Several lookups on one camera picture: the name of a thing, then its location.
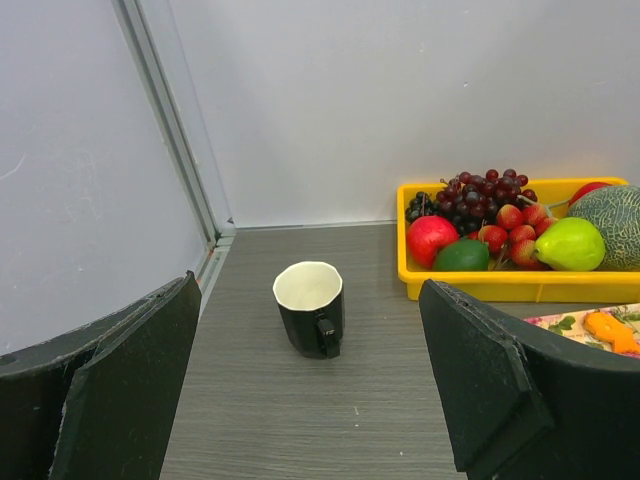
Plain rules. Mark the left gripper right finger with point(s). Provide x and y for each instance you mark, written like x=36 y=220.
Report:
x=521 y=402

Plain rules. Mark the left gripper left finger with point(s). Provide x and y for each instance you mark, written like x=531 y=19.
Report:
x=99 y=402

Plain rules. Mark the floral serving tray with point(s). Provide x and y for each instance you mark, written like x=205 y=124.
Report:
x=570 y=325

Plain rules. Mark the orange fish cookie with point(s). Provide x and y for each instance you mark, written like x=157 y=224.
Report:
x=605 y=327

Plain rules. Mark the yellow plastic fruit bin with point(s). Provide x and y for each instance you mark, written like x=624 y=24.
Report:
x=511 y=286

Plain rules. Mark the black paper cup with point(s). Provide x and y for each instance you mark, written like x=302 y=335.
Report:
x=310 y=299

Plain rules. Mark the green lime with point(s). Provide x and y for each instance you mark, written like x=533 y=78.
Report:
x=463 y=255

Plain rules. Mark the red cherries cluster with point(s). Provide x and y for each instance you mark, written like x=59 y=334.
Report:
x=511 y=238

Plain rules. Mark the green pear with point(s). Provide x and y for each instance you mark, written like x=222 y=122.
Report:
x=571 y=244

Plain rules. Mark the red apple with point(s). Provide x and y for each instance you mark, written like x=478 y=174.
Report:
x=426 y=236

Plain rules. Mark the dark red grape bunch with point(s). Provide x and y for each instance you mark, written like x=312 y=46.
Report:
x=470 y=201

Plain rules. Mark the green melon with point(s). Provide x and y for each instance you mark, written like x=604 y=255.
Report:
x=614 y=211

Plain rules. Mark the red pomegranate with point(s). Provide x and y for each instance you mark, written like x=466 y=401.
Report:
x=585 y=189

